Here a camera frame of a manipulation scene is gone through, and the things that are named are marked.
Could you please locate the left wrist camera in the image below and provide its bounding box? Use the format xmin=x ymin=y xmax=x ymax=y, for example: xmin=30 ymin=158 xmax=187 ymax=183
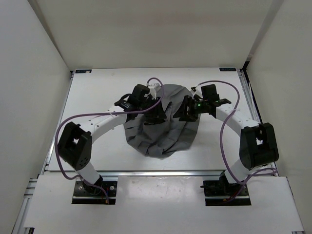
xmin=147 ymin=83 xmax=161 ymax=99

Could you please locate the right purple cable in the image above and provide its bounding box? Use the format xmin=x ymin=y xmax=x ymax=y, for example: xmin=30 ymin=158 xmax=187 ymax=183
xmin=190 ymin=80 xmax=277 ymax=202

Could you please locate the purple cable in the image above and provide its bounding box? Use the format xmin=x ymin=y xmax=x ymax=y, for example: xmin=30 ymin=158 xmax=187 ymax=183
xmin=190 ymin=80 xmax=277 ymax=202
xmin=55 ymin=77 xmax=165 ymax=205

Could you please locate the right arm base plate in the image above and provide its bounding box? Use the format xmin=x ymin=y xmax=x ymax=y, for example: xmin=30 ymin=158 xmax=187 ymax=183
xmin=200 ymin=180 xmax=251 ymax=207

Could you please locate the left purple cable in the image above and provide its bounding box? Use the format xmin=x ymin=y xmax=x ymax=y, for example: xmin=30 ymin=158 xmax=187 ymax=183
xmin=55 ymin=77 xmax=165 ymax=205

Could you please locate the left blue corner label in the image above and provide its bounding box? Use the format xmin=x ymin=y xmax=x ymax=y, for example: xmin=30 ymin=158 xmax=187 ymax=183
xmin=75 ymin=69 xmax=92 ymax=74

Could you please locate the white front cover board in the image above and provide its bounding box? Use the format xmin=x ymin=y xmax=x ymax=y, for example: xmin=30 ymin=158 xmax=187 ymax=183
xmin=24 ymin=175 xmax=304 ymax=234

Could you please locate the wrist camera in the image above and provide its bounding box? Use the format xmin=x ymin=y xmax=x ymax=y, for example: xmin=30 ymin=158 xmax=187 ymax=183
xmin=190 ymin=86 xmax=202 ymax=99
xmin=147 ymin=83 xmax=161 ymax=99

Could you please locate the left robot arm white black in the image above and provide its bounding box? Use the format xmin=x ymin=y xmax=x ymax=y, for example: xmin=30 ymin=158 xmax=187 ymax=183
xmin=55 ymin=83 xmax=166 ymax=195

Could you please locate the grey pleated skirt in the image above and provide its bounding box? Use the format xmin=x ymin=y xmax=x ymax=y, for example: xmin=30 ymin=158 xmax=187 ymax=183
xmin=123 ymin=84 xmax=199 ymax=158

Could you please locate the right blue corner label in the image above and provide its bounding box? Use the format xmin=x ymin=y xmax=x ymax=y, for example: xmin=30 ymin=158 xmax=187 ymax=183
xmin=219 ymin=67 xmax=236 ymax=72

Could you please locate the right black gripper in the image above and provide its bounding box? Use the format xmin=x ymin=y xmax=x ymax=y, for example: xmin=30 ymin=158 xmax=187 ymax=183
xmin=173 ymin=95 xmax=208 ymax=122

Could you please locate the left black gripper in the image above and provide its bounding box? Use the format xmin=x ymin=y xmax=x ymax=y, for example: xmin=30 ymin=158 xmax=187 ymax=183
xmin=137 ymin=96 xmax=166 ymax=119

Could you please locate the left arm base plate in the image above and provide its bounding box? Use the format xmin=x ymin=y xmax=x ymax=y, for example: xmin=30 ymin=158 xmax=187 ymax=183
xmin=72 ymin=180 xmax=117 ymax=205

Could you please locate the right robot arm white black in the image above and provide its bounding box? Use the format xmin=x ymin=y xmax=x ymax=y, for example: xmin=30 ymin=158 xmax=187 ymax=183
xmin=174 ymin=81 xmax=279 ymax=198

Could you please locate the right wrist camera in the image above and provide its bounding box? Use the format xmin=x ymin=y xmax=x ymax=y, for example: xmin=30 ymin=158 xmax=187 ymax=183
xmin=190 ymin=86 xmax=202 ymax=99

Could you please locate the blue corner label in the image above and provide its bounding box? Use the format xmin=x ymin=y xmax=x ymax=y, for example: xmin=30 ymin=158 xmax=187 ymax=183
xmin=75 ymin=69 xmax=92 ymax=74
xmin=219 ymin=67 xmax=236 ymax=72

